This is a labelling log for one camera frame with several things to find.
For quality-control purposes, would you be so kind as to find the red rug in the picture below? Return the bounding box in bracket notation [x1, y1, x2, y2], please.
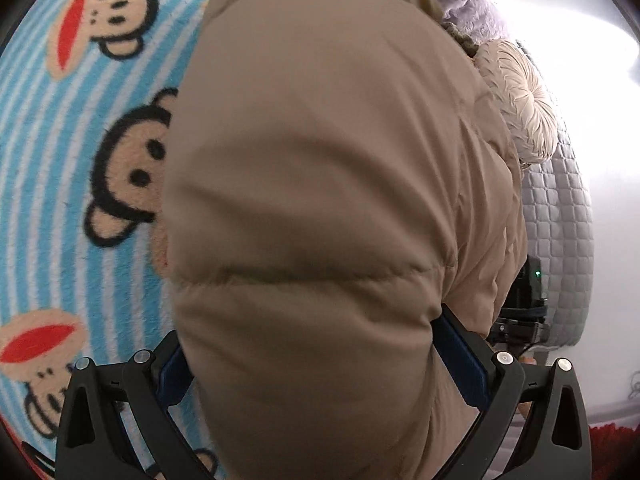
[587, 422, 635, 480]

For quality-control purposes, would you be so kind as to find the cream pleated pillow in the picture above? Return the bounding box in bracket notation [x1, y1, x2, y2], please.
[472, 39, 559, 167]

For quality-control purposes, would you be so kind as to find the blue monkey print blanket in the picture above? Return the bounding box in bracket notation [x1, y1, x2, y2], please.
[0, 0, 236, 480]

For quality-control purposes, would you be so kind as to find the beige puffer jacket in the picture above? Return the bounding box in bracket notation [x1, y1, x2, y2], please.
[150, 0, 531, 480]

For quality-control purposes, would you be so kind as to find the grey quilted mattress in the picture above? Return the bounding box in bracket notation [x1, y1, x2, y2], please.
[520, 125, 597, 352]

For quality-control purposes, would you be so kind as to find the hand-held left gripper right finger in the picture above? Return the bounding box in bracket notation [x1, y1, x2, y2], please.
[430, 304, 593, 480]

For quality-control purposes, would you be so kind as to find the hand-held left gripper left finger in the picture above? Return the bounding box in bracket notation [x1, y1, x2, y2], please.
[55, 330, 211, 480]

